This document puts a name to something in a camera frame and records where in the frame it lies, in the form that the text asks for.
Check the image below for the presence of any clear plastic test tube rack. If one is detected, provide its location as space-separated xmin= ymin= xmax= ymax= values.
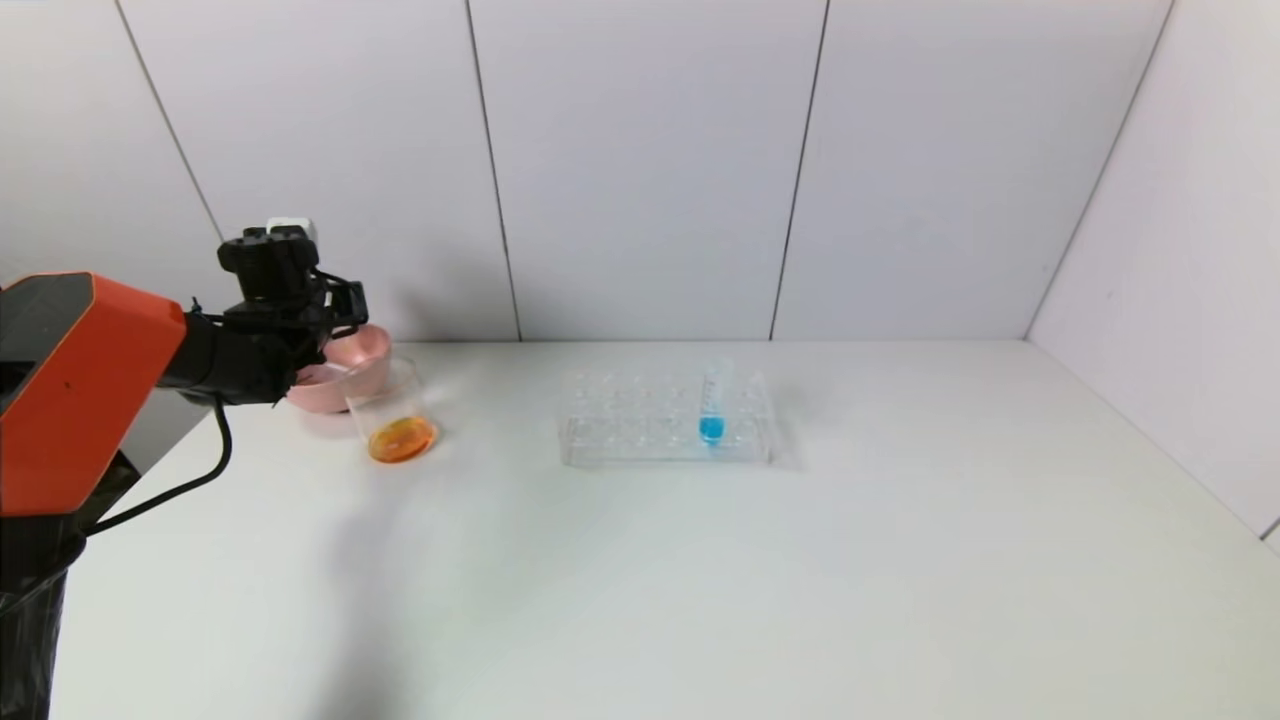
xmin=557 ymin=369 xmax=772 ymax=467

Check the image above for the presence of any test tube with blue pigment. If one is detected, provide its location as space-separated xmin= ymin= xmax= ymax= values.
xmin=698 ymin=353 xmax=735 ymax=448

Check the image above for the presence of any clear glass beaker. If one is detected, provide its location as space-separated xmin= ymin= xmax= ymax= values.
xmin=340 ymin=357 xmax=439 ymax=466

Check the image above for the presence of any pink bowl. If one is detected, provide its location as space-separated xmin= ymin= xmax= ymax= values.
xmin=285 ymin=323 xmax=394 ymax=416

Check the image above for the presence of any thick black cable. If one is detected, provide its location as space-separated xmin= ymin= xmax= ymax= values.
xmin=85 ymin=400 xmax=234 ymax=538

